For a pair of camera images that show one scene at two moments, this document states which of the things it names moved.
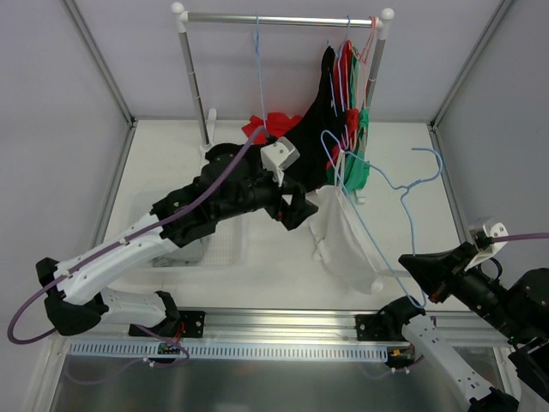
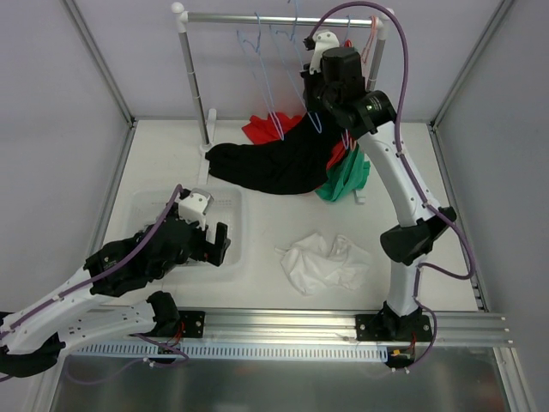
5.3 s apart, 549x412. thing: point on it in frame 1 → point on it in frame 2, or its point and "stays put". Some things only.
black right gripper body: (449, 272) → (309, 86)
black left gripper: (286, 199) → (207, 247)
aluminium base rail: (274, 326) stays put
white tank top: (342, 240) → (311, 268)
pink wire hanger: (367, 54) stays put
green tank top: (357, 167) stays put
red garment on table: (274, 125) stays put
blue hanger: (424, 299) → (312, 115)
